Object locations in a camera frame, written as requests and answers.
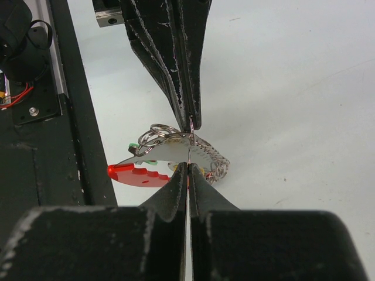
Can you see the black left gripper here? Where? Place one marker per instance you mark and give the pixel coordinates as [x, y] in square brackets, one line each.
[152, 32]

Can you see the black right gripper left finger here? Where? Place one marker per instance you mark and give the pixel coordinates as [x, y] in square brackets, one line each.
[164, 254]

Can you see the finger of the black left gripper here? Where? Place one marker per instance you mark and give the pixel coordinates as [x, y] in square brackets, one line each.
[191, 19]

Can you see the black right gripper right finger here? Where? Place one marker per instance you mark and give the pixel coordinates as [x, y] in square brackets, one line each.
[203, 200]

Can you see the keyring bunch with chain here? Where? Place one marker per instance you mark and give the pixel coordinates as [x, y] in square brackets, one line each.
[168, 144]

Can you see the green capped key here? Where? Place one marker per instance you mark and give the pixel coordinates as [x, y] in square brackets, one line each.
[134, 148]

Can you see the aluminium frame rail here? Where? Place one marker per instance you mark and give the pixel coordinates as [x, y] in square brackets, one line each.
[46, 15]

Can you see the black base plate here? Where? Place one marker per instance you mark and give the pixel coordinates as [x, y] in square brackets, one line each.
[51, 148]

